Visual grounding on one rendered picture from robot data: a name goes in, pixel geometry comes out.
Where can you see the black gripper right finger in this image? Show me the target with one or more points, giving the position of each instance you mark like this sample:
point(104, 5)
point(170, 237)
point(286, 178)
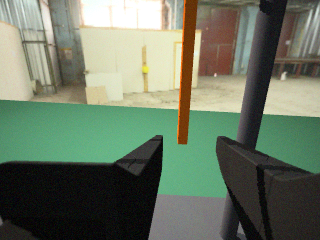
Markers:
point(273, 199)

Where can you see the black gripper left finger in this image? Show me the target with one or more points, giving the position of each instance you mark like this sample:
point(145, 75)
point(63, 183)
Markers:
point(122, 194)

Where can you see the orange bar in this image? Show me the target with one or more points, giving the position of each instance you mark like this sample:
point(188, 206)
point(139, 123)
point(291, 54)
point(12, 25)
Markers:
point(187, 56)

